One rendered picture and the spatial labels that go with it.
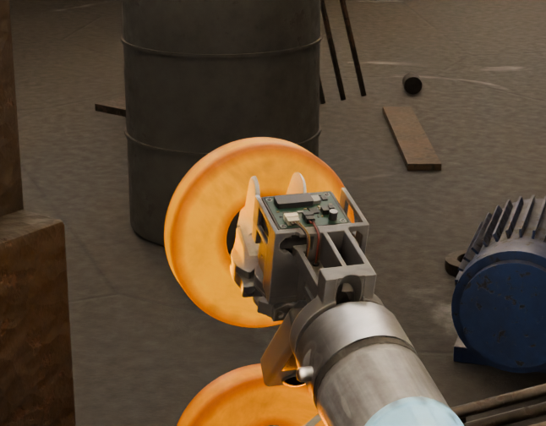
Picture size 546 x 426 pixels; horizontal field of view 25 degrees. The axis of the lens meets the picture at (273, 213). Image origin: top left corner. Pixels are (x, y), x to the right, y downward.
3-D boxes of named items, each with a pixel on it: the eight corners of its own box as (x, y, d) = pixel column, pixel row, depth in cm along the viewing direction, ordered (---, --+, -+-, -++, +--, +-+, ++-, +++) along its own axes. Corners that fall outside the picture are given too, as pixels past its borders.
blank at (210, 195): (150, 155, 99) (160, 166, 96) (332, 121, 103) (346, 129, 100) (177, 331, 104) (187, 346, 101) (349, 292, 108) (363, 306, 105)
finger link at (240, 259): (275, 221, 98) (309, 283, 91) (274, 239, 99) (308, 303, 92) (219, 226, 96) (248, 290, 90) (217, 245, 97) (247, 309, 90)
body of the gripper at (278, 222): (346, 182, 92) (406, 274, 83) (333, 275, 97) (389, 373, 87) (248, 190, 90) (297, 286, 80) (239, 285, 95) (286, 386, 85)
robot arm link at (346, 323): (412, 415, 84) (297, 432, 82) (387, 373, 88) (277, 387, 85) (428, 328, 80) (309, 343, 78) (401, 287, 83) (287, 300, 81)
